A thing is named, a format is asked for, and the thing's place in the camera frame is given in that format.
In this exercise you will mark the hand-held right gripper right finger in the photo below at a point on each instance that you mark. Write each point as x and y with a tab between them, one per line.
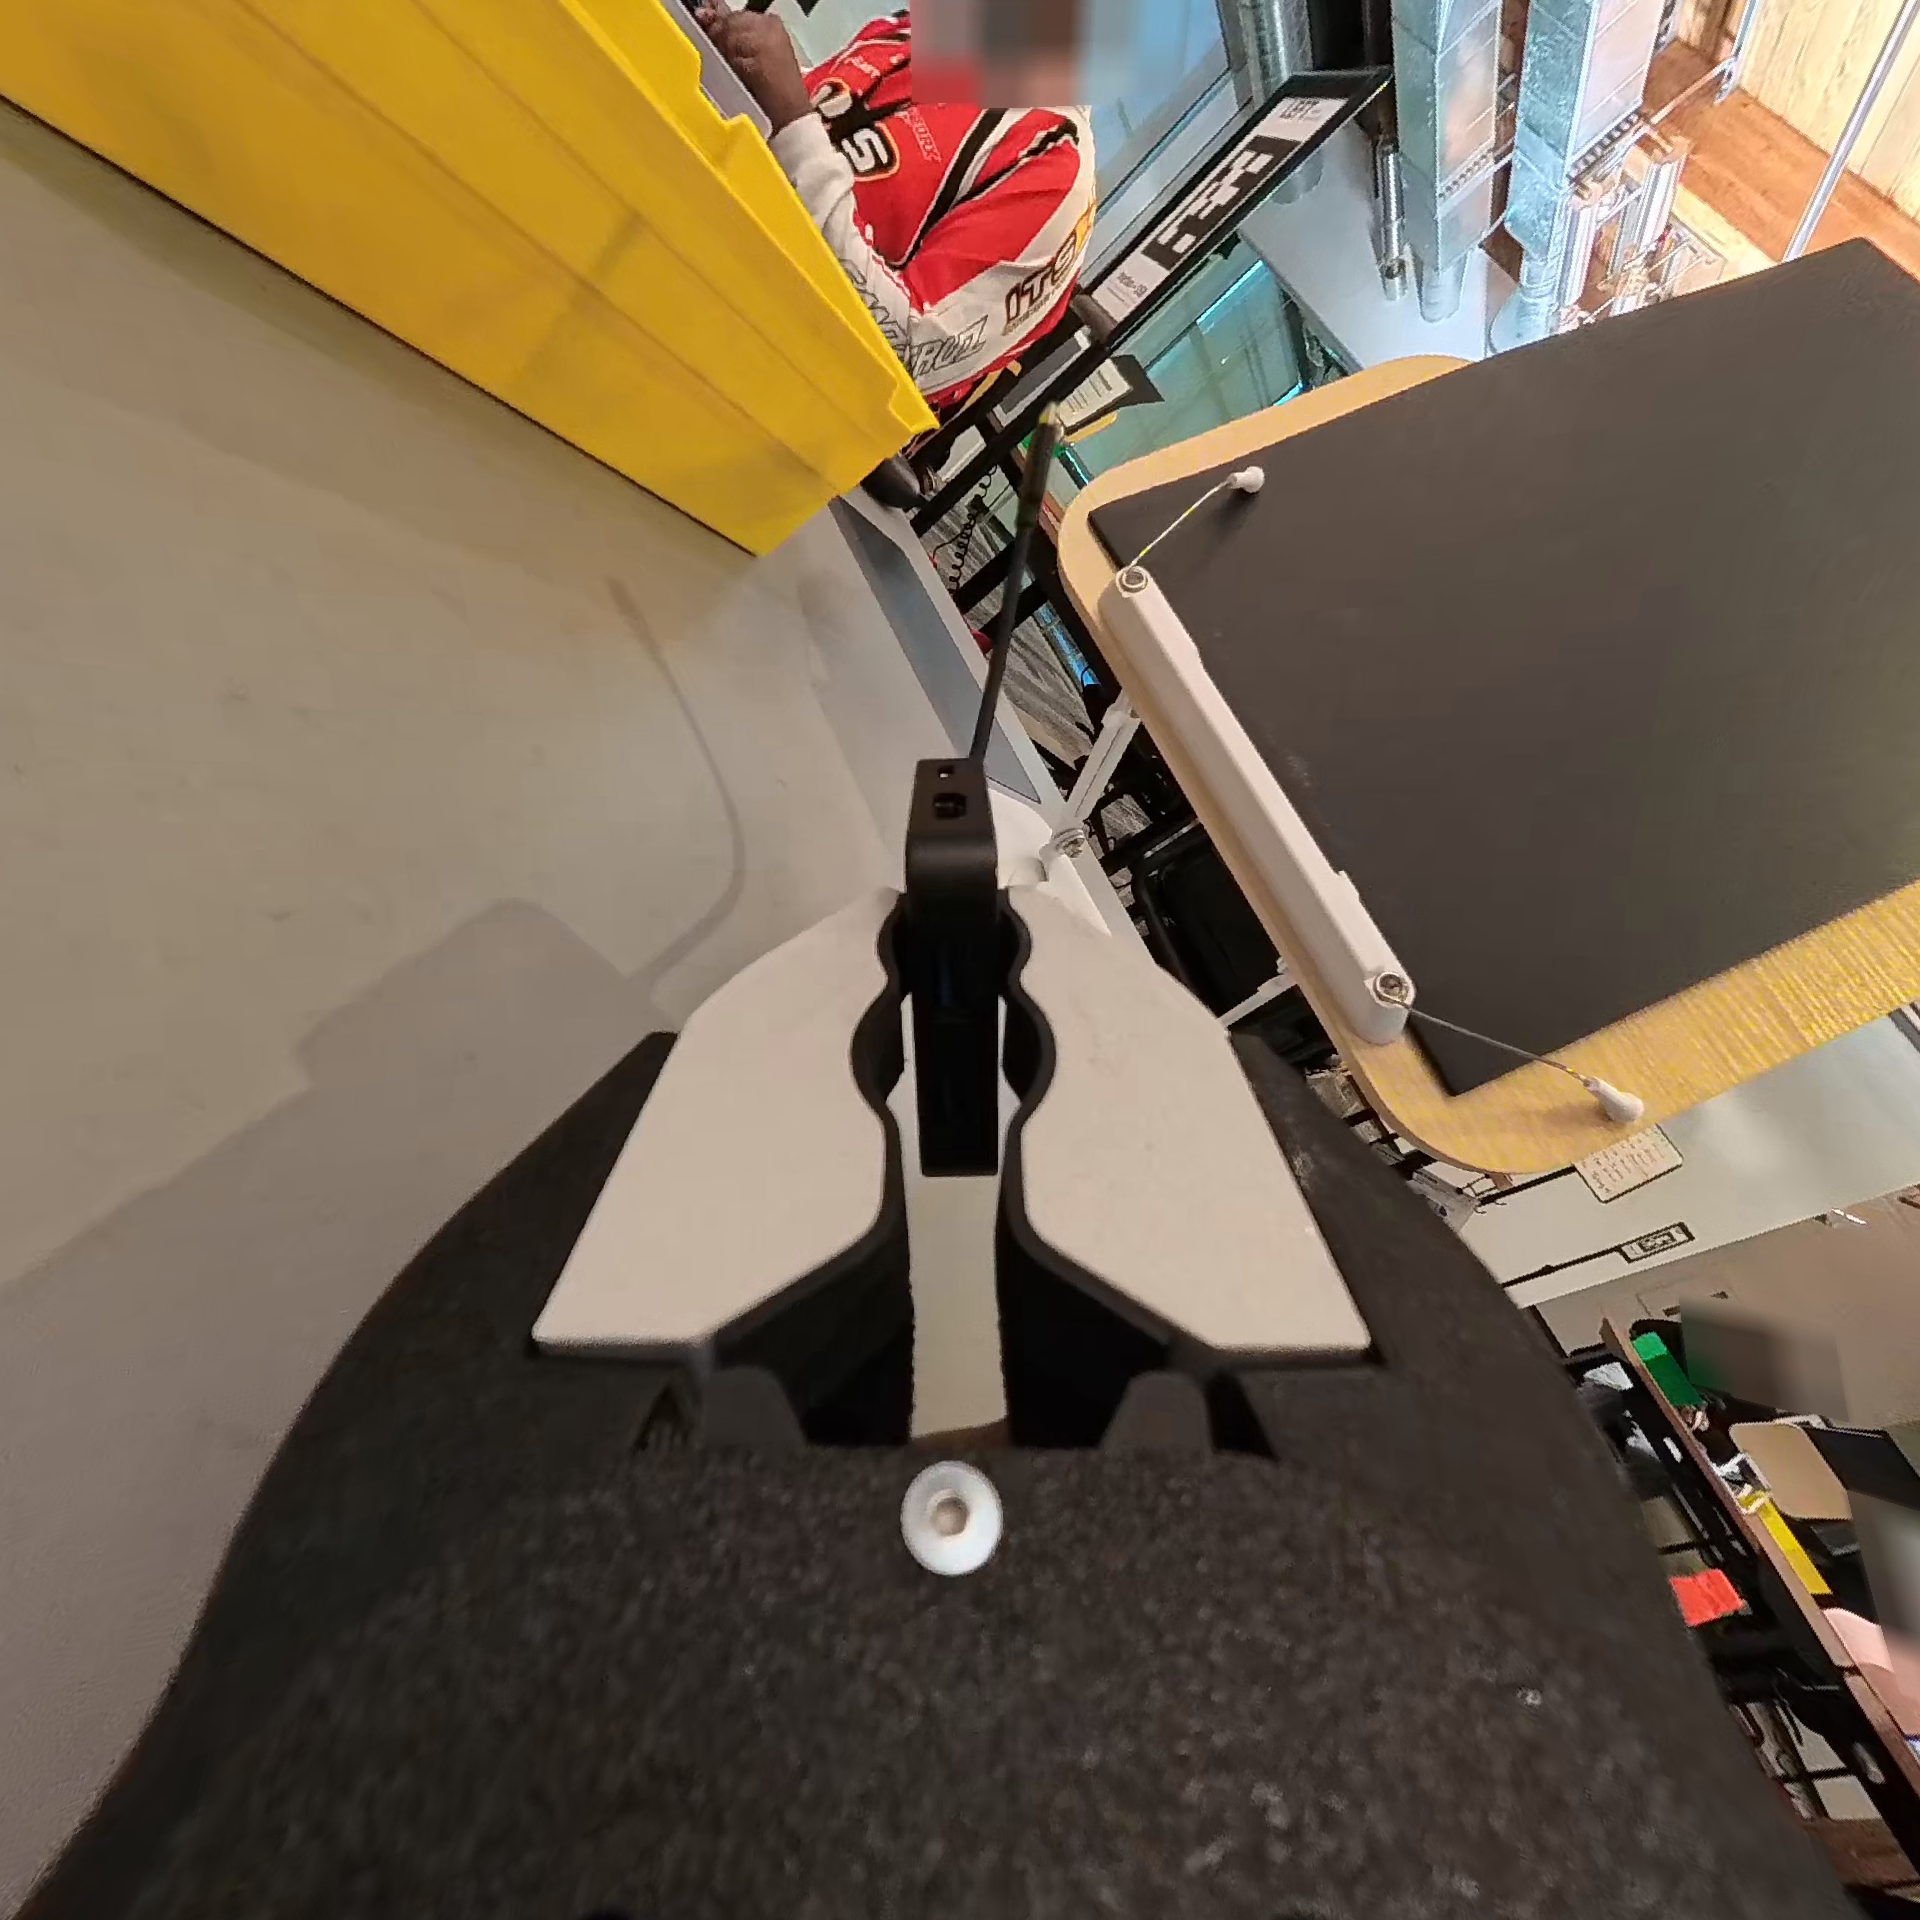
1184	1185

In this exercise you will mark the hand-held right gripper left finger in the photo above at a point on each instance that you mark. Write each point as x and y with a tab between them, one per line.
735	1170

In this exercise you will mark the yellow plastic bin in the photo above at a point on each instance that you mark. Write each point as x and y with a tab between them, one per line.
450	194

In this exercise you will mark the grey desk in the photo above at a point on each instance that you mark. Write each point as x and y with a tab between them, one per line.
375	825

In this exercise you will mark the black board with wooden rim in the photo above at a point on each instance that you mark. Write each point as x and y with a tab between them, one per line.
1574	675

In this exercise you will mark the black computer mouse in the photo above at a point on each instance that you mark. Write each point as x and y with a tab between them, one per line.
896	481

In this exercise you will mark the printed tag sign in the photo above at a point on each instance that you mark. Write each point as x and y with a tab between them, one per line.
1230	194

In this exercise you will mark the silver ventilation duct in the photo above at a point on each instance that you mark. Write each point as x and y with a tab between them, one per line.
1561	150

